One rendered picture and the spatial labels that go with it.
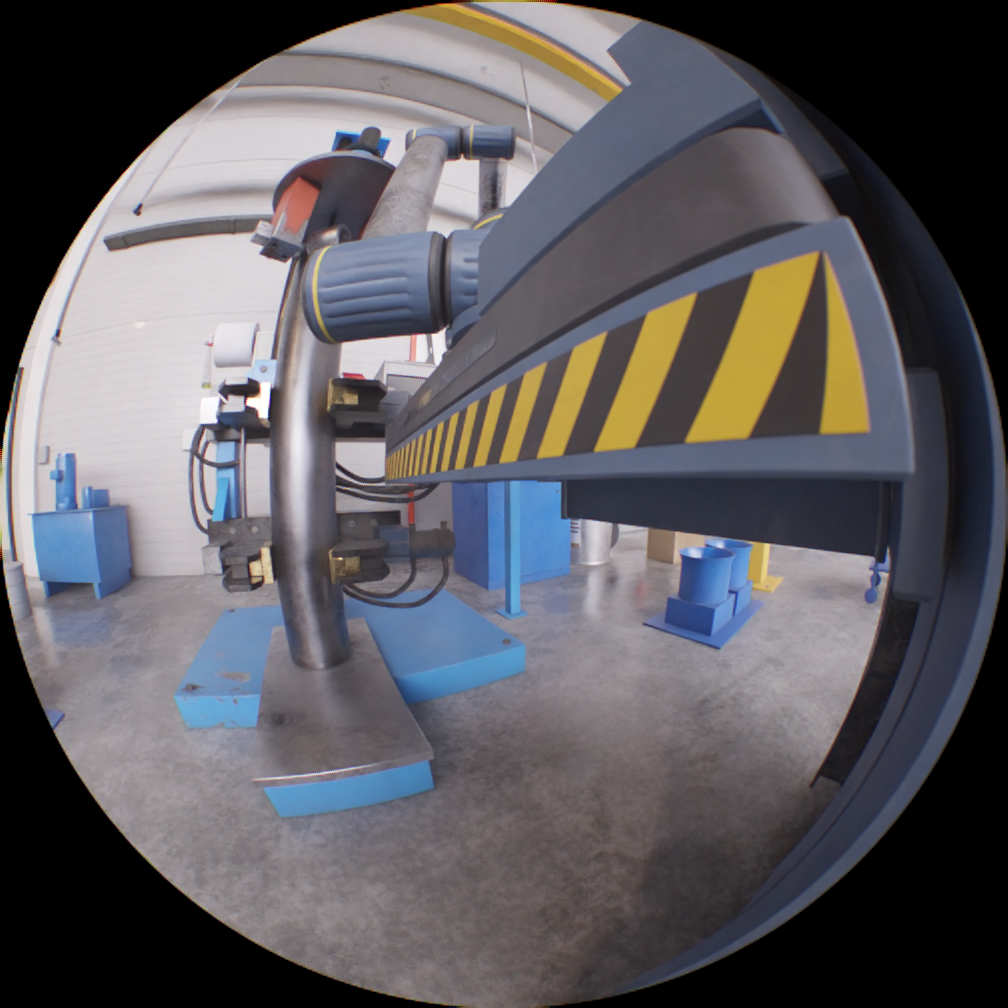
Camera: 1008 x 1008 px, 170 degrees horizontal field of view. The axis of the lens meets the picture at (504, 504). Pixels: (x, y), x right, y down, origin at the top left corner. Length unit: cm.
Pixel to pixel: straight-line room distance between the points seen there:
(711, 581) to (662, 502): 133
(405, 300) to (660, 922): 112
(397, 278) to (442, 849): 103
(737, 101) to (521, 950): 85
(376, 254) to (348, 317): 12
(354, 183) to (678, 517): 140
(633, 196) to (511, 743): 103
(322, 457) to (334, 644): 56
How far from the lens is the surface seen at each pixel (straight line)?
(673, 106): 19
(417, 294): 57
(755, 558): 259
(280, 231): 125
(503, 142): 135
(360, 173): 140
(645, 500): 35
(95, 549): 300
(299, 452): 99
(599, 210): 18
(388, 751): 80
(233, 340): 211
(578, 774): 93
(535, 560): 241
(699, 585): 165
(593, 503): 40
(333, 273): 62
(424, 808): 87
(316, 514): 100
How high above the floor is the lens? 70
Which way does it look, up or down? 3 degrees down
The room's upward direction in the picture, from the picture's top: 1 degrees counter-clockwise
